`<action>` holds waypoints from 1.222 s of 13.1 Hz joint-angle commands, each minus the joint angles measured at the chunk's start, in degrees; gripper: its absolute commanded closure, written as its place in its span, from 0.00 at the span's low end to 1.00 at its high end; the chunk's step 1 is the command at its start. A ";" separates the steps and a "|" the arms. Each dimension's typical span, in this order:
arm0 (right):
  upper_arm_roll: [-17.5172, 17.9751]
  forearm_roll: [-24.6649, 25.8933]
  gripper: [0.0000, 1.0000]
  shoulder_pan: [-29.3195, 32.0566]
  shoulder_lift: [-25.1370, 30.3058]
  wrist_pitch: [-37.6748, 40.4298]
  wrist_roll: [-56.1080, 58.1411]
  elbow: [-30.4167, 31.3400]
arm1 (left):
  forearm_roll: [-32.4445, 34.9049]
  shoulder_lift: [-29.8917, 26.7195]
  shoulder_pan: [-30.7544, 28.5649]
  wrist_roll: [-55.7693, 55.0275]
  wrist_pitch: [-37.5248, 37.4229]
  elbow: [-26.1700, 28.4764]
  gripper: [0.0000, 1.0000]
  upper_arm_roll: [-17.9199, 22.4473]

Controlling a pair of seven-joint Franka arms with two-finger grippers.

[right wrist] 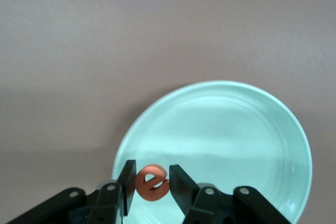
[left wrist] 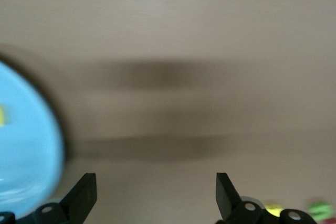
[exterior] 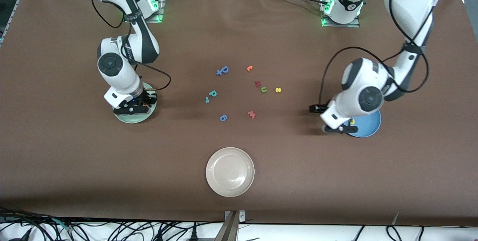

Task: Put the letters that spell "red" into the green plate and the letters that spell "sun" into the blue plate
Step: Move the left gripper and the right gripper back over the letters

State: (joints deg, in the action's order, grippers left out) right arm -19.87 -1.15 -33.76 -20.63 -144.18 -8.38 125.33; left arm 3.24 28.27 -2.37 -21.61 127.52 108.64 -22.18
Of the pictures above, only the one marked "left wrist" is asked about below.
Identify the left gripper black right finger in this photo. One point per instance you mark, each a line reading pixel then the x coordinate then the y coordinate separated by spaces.
pixel 228 203

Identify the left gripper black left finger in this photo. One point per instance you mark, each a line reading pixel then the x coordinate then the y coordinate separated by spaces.
pixel 81 197

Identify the yellow foam letter u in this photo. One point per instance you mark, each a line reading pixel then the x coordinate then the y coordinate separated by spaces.
pixel 273 208

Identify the green foam letter n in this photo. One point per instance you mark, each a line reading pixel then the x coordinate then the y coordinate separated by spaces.
pixel 319 211

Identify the yellow foam letter s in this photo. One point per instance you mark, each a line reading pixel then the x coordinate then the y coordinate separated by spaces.
pixel 2 115

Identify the blue plate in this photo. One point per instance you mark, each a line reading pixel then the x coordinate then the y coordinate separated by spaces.
pixel 26 142

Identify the brown table cover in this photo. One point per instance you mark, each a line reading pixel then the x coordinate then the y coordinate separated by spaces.
pixel 183 11

